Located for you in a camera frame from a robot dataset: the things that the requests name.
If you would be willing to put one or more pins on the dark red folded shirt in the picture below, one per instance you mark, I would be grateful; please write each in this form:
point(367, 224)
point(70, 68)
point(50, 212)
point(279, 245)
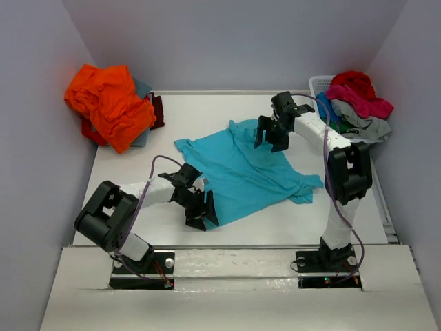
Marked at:
point(157, 103)

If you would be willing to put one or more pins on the grey t shirt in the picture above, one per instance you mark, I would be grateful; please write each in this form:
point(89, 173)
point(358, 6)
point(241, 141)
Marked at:
point(370, 128)

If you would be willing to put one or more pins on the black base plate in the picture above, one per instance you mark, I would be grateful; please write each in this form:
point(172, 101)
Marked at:
point(156, 275)
point(313, 274)

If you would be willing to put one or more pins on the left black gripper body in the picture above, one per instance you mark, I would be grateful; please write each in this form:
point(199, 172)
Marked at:
point(193, 203)

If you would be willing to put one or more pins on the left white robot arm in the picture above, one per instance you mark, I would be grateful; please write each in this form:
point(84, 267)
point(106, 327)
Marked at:
point(109, 215)

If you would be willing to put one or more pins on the red t shirt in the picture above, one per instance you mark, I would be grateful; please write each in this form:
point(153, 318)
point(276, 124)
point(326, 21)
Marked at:
point(359, 82)

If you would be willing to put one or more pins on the orange t shirt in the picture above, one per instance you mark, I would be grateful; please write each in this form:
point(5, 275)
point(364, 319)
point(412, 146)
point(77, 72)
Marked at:
point(106, 98)

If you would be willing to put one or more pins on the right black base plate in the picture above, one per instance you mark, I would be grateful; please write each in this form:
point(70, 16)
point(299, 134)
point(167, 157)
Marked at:
point(313, 274)

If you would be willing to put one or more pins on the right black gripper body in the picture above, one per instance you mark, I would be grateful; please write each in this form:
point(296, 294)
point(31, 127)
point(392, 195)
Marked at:
point(278, 125)

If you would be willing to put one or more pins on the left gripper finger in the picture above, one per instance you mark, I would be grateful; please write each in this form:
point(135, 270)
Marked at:
point(197, 223)
point(210, 212)

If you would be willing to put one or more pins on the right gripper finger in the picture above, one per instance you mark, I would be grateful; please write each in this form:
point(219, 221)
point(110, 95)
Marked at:
point(280, 144)
point(263, 131)

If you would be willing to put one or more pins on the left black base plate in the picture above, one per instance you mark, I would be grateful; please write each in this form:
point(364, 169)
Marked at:
point(156, 275)

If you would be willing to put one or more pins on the green garment in basket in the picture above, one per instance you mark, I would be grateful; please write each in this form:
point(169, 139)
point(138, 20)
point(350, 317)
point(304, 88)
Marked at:
point(347, 128)

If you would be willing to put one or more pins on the magenta t shirt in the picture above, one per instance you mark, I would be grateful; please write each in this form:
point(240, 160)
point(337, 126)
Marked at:
point(363, 107)

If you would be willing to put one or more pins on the blue t shirt in basket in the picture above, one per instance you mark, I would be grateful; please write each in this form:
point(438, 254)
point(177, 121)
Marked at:
point(326, 110)

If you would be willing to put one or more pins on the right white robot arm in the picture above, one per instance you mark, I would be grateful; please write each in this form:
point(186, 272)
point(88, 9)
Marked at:
point(348, 176)

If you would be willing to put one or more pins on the teal t shirt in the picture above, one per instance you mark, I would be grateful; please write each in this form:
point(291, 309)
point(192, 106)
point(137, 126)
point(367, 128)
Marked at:
point(245, 179)

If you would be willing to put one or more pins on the white plastic laundry basket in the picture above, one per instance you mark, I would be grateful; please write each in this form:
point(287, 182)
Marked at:
point(318, 84)

